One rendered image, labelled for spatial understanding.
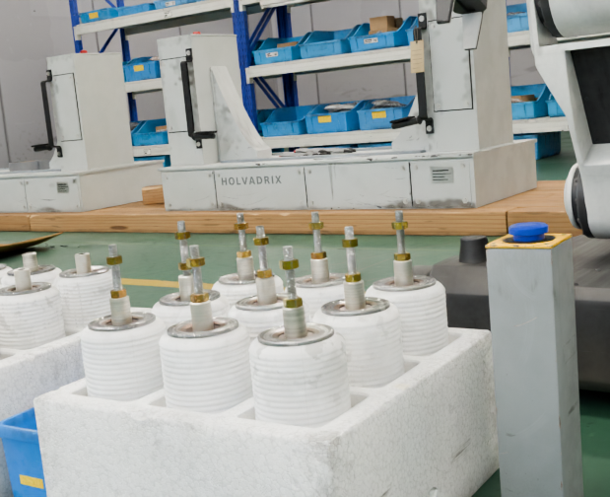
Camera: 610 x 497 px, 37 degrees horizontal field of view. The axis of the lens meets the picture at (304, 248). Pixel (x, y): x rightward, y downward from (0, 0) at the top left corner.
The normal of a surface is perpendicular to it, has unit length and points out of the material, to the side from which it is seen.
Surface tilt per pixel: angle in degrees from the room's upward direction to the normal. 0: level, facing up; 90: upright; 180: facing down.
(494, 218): 90
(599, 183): 110
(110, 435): 90
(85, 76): 90
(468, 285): 45
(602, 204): 106
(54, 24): 90
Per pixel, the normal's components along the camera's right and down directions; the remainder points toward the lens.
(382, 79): -0.58, 0.18
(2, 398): 0.85, 0.00
